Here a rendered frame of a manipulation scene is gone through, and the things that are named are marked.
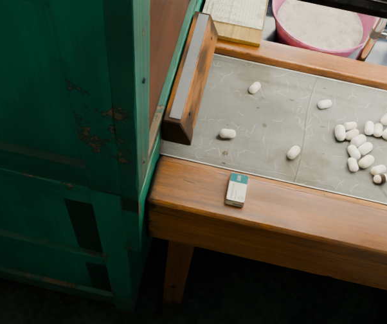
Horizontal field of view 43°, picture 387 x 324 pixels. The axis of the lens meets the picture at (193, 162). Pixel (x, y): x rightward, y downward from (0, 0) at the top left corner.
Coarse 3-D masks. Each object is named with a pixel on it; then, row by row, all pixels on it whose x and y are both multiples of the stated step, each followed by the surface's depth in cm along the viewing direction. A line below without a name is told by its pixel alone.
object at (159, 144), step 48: (0, 192) 97; (48, 192) 88; (96, 192) 84; (144, 192) 87; (0, 240) 119; (48, 240) 116; (96, 240) 109; (144, 240) 138; (48, 288) 151; (96, 288) 145
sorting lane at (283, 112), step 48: (240, 96) 109; (288, 96) 110; (336, 96) 111; (384, 96) 112; (192, 144) 101; (240, 144) 102; (288, 144) 103; (336, 144) 104; (384, 144) 105; (336, 192) 98; (384, 192) 99
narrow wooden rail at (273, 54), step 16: (224, 48) 113; (240, 48) 113; (256, 48) 113; (272, 48) 114; (288, 48) 114; (272, 64) 114; (288, 64) 113; (304, 64) 112; (320, 64) 112; (336, 64) 113; (352, 64) 113; (368, 64) 114; (352, 80) 113; (368, 80) 112; (384, 80) 111
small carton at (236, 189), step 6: (234, 174) 93; (240, 174) 93; (234, 180) 93; (240, 180) 93; (246, 180) 93; (228, 186) 92; (234, 186) 92; (240, 186) 92; (246, 186) 92; (228, 192) 91; (234, 192) 91; (240, 192) 92; (228, 198) 91; (234, 198) 91; (240, 198) 91; (234, 204) 92; (240, 204) 91
